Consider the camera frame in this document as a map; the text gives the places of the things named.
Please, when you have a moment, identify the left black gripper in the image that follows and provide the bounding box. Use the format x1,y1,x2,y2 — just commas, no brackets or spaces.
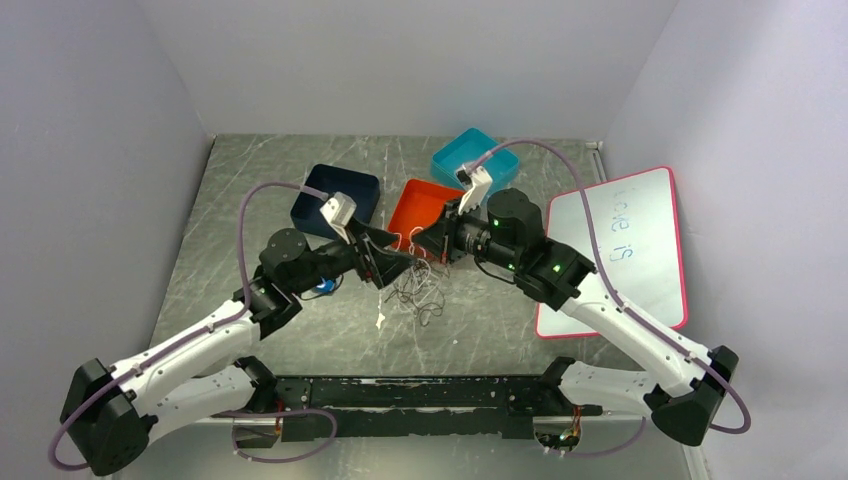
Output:
289,214,417,295

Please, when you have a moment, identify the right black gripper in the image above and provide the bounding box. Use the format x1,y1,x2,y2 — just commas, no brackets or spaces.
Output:
412,196,521,272

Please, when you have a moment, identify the thin cable pile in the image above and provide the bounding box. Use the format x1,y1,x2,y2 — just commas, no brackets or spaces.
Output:
384,226,452,329

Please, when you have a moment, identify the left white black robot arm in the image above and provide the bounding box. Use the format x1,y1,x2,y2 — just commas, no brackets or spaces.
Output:
48,220,415,476

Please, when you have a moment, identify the orange square bin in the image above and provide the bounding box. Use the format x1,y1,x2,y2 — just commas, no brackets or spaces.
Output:
387,179,463,252

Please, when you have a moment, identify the small blue object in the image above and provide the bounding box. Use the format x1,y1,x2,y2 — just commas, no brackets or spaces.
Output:
313,280,337,294

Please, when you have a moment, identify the dark navy square bin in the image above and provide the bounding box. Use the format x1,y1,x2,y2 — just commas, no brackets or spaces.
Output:
290,163,382,241

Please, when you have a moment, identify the teal square bin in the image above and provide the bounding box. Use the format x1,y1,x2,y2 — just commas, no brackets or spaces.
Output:
430,128,520,192

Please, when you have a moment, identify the pink framed whiteboard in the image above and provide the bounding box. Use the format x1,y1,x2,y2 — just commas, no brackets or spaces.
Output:
536,167,688,339

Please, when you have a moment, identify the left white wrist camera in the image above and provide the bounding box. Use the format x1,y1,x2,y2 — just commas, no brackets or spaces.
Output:
320,192,356,244

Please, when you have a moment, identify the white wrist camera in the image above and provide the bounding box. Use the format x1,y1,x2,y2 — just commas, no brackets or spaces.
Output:
456,163,493,215
320,192,356,244

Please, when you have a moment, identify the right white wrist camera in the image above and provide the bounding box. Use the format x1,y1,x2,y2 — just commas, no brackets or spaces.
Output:
456,163,493,215

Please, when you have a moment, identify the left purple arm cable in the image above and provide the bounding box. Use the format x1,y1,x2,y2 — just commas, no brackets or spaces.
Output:
47,182,331,473

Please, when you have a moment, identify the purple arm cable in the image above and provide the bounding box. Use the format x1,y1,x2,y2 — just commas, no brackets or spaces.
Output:
47,182,331,473
463,138,753,436

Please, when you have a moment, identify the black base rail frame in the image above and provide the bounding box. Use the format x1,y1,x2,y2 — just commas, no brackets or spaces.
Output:
236,356,602,442

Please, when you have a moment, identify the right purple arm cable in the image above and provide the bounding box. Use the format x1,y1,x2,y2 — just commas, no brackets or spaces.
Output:
463,138,753,436

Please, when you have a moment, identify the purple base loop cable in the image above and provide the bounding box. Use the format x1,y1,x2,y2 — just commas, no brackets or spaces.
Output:
230,407,339,464

